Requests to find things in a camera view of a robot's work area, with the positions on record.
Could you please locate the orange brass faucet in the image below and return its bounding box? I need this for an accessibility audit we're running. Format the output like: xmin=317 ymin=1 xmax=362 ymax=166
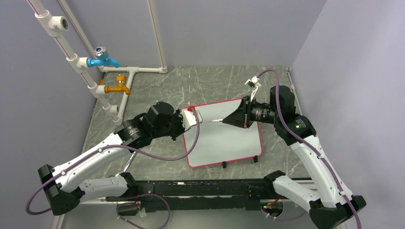
xmin=104 ymin=74 xmax=131 ymax=95

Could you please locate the silver combination wrench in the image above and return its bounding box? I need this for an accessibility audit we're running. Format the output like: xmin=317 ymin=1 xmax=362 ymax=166
xmin=116 ymin=152 xmax=138 ymax=176

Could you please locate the blue plastic faucet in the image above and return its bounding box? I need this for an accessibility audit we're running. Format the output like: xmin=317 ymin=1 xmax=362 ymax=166
xmin=86 ymin=46 xmax=120 ymax=68

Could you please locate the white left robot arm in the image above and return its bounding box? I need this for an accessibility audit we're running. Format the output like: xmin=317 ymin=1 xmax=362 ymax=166
xmin=38 ymin=102 xmax=195 ymax=216

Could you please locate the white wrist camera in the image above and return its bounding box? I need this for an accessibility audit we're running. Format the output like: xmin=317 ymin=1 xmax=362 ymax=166
xmin=180 ymin=109 xmax=203 ymax=131
xmin=245 ymin=76 xmax=261 ymax=102

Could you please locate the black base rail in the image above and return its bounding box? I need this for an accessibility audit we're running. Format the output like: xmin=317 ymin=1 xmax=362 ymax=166
xmin=105 ymin=178 xmax=284 ymax=213

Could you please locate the white PVC pipe frame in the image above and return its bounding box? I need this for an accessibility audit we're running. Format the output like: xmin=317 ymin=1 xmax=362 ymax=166
xmin=27 ymin=0 xmax=168 ymax=125

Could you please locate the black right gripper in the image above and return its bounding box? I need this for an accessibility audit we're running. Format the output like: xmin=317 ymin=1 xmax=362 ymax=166
xmin=223 ymin=95 xmax=280 ymax=128

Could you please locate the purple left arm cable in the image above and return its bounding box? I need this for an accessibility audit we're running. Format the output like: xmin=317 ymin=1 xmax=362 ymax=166
xmin=25 ymin=110 xmax=201 ymax=229

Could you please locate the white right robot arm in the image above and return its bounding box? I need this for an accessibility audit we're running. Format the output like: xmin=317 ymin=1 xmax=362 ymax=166
xmin=222 ymin=85 xmax=366 ymax=229

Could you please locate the pink framed whiteboard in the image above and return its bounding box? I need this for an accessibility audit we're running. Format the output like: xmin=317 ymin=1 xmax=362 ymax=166
xmin=187 ymin=98 xmax=263 ymax=168

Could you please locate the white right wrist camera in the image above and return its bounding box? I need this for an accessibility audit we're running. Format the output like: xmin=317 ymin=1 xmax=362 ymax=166
xmin=245 ymin=76 xmax=261 ymax=102

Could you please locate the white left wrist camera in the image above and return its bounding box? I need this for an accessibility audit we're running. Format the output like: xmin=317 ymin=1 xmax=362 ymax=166
xmin=180 ymin=109 xmax=203 ymax=131

